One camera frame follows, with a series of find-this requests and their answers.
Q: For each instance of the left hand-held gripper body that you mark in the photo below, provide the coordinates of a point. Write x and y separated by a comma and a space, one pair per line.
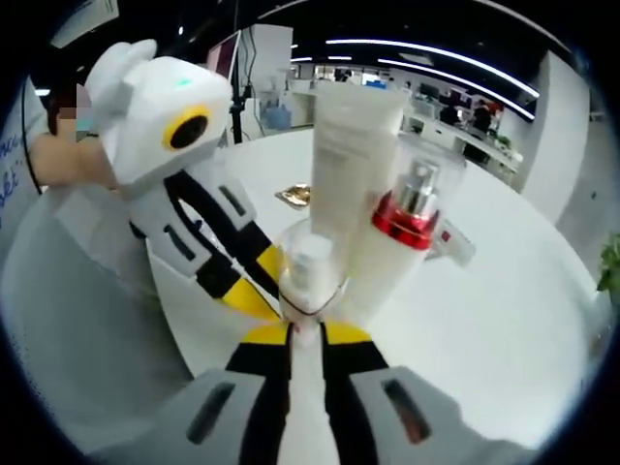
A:
145, 106

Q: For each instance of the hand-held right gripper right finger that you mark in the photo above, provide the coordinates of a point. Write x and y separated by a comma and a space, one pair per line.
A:
416, 416

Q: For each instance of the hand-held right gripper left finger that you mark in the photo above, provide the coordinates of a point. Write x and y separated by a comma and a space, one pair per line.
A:
208, 416

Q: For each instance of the gold skincare sachet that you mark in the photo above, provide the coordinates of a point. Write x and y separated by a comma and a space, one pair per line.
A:
294, 195

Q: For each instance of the silver white skincare bottle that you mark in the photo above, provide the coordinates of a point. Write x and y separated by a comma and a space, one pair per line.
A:
307, 286

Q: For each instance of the white skincare tube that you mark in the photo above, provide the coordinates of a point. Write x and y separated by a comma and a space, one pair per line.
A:
349, 169

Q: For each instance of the red-collared skincare bottle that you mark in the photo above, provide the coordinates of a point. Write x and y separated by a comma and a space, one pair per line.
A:
387, 271

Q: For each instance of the white skincare box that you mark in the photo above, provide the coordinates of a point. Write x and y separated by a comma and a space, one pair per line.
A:
457, 244

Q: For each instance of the person's left hand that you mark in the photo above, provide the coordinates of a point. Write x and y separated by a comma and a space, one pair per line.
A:
68, 164

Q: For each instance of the person's head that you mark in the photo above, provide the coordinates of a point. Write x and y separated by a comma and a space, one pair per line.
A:
60, 114

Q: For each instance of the black tripod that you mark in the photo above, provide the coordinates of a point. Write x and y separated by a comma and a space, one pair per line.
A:
237, 111

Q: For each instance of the white laptop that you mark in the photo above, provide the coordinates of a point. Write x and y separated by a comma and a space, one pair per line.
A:
223, 55

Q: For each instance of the blue water jug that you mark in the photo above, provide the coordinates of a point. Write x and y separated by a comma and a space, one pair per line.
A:
277, 117

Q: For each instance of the green potted plant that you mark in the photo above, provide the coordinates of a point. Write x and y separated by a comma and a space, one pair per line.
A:
611, 261

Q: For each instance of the white office desk row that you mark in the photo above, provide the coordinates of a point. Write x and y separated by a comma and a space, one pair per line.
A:
494, 160

